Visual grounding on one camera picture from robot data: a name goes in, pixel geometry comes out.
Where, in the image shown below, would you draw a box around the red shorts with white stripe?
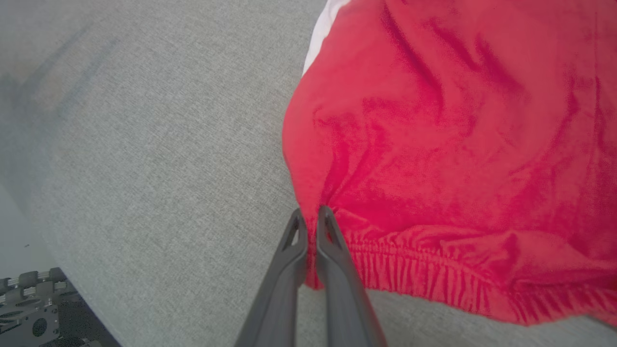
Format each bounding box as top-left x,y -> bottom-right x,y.
282,0 -> 617,327

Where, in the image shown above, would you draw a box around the grey fabric sofa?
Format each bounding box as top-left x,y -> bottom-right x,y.
0,0 -> 617,347

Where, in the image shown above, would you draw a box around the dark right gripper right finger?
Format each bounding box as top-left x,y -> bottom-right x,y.
316,206 -> 389,347

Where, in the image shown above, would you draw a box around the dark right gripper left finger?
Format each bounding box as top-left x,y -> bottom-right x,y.
235,208 -> 309,347

